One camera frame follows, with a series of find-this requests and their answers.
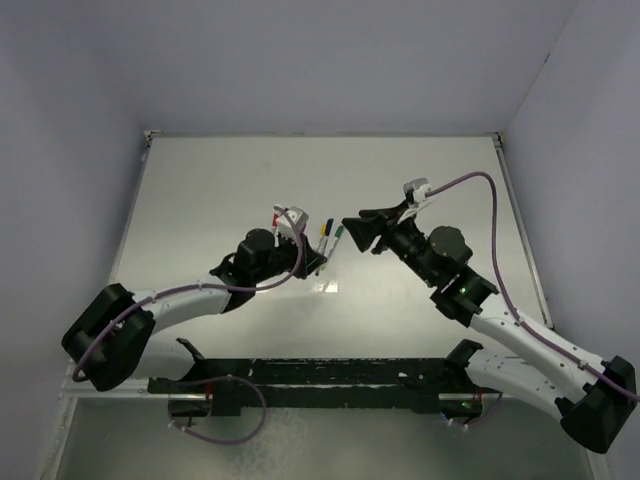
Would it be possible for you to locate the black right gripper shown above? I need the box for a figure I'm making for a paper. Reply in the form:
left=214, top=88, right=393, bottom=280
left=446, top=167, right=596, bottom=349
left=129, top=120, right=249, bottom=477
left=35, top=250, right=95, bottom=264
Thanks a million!
left=343, top=199, right=439, bottom=285

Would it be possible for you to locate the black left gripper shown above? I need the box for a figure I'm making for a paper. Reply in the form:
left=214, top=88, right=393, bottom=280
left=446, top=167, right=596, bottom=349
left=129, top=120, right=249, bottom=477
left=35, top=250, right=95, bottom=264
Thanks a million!
left=252, top=228, right=325, bottom=284

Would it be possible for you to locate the blue whiteboard marker pen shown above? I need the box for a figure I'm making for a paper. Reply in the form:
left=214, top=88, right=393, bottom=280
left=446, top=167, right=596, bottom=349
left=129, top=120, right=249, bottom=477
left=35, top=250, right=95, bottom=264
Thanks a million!
left=315, top=231, right=330, bottom=276

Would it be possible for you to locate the blue pen cap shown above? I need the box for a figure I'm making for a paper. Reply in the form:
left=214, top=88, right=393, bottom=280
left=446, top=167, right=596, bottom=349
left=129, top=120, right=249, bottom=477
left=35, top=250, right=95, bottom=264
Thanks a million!
left=324, top=218, right=334, bottom=237

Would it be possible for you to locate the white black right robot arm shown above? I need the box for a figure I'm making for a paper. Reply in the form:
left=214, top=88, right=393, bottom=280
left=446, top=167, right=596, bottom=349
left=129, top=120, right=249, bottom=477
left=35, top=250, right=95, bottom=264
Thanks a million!
left=342, top=207, right=639, bottom=454

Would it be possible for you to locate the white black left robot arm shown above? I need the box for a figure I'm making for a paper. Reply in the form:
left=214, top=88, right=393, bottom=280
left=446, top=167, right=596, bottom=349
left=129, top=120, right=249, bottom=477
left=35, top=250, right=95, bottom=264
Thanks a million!
left=61, top=229, right=326, bottom=392

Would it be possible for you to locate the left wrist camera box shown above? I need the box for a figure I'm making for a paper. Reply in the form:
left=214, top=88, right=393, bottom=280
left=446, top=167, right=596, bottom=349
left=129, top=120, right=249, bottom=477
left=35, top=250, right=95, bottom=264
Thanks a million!
left=272, top=205, right=309, bottom=239

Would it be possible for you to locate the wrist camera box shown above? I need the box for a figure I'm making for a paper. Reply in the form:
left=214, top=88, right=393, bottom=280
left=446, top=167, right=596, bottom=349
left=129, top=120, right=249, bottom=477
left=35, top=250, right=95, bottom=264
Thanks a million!
left=272, top=205, right=309, bottom=239
left=399, top=178, right=433, bottom=223

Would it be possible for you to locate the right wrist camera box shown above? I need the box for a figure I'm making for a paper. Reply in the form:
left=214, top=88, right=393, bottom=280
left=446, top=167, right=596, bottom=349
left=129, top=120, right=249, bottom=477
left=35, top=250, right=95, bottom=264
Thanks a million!
left=399, top=178, right=433, bottom=223

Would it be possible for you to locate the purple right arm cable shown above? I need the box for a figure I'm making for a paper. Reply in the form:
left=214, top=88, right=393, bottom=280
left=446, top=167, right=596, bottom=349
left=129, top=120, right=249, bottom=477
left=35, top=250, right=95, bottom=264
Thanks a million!
left=424, top=172, right=640, bottom=404

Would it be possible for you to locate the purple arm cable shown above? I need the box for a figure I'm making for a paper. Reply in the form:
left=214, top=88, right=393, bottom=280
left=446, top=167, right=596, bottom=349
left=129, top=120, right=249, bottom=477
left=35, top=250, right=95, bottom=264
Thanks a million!
left=72, top=207, right=307, bottom=384
left=424, top=172, right=640, bottom=404

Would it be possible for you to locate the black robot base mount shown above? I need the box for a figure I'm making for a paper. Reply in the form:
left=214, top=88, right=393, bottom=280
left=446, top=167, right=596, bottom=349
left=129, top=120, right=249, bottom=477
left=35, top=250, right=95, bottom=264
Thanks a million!
left=147, top=340, right=488, bottom=422

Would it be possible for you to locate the aluminium rail right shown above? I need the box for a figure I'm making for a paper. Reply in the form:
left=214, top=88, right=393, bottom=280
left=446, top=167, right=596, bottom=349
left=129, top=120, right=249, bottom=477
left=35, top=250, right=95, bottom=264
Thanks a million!
left=491, top=132, right=555, bottom=330

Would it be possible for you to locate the aluminium rail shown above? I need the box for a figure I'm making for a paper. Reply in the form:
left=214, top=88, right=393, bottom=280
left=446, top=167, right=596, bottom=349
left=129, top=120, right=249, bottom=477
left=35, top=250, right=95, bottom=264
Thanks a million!
left=491, top=132, right=555, bottom=330
left=57, top=362, right=151, bottom=401

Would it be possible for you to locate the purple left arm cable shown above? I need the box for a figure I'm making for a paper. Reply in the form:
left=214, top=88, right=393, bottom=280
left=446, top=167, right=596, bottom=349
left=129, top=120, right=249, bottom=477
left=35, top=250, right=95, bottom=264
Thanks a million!
left=72, top=207, right=307, bottom=384

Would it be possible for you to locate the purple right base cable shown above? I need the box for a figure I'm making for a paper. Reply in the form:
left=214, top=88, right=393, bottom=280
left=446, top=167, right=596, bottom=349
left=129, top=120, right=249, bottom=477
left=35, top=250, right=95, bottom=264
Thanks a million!
left=447, top=392, right=504, bottom=431

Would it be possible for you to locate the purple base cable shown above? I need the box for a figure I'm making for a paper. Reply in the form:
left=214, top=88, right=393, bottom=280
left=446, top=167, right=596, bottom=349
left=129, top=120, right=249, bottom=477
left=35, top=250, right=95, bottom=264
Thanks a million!
left=167, top=377, right=267, bottom=445
left=447, top=392, right=504, bottom=431

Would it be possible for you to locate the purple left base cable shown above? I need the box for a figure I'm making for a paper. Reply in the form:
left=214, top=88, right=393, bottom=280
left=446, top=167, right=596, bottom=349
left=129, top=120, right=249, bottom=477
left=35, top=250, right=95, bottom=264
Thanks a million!
left=167, top=377, right=267, bottom=445

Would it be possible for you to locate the aluminium rail left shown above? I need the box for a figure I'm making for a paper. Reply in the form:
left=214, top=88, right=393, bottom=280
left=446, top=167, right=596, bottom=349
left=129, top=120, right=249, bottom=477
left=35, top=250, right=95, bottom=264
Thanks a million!
left=57, top=362, right=151, bottom=401

